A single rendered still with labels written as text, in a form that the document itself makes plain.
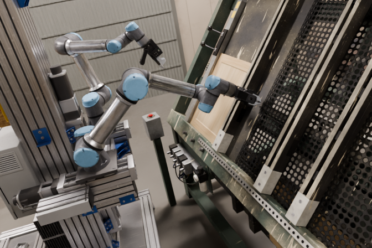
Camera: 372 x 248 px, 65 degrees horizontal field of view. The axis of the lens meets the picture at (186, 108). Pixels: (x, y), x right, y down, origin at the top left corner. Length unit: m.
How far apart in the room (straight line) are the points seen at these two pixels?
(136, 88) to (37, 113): 0.64
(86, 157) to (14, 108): 0.51
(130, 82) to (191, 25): 3.79
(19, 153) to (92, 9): 3.30
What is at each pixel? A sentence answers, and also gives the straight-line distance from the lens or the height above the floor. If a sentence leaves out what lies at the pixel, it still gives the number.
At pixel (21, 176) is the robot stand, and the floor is 1.04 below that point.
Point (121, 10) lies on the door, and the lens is 4.81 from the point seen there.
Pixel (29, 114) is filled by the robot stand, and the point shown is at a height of 1.37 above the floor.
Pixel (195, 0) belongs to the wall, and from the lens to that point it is 5.03.
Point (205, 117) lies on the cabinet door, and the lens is 2.05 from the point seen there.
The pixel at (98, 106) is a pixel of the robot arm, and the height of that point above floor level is 1.20.
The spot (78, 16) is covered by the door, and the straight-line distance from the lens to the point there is 4.84.
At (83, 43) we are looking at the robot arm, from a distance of 1.94.
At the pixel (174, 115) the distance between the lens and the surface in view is 2.36.
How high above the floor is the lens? 1.94
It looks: 26 degrees down
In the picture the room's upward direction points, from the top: 11 degrees counter-clockwise
